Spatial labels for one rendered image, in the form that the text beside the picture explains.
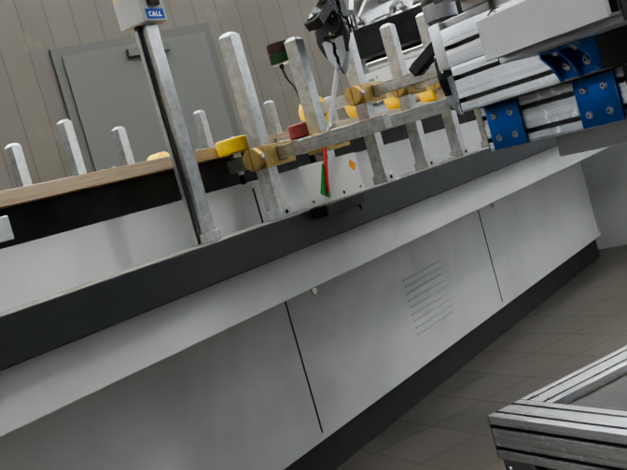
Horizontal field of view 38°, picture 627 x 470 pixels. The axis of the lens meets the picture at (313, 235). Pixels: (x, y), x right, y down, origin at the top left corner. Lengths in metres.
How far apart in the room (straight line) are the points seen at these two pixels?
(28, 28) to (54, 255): 5.46
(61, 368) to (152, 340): 0.21
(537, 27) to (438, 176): 1.25
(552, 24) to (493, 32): 0.13
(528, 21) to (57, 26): 6.04
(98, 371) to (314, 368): 0.92
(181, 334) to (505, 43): 0.80
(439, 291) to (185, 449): 1.30
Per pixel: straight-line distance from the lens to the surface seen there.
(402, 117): 2.19
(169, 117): 1.86
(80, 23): 7.38
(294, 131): 2.32
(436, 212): 2.72
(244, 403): 2.21
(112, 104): 7.24
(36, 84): 7.17
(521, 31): 1.51
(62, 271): 1.87
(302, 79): 2.27
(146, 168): 2.01
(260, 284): 1.98
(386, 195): 2.41
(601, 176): 4.81
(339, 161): 2.28
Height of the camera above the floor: 0.79
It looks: 4 degrees down
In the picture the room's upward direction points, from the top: 16 degrees counter-clockwise
